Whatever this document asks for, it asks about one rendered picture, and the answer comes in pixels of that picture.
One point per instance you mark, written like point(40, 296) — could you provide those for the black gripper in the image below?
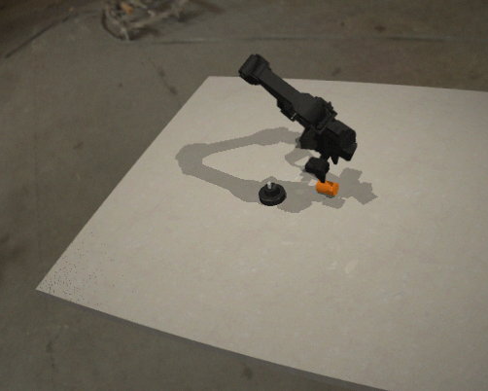
point(320, 166)

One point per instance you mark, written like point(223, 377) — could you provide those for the orange knob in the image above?
point(329, 188)

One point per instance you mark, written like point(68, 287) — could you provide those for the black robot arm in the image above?
point(306, 109)

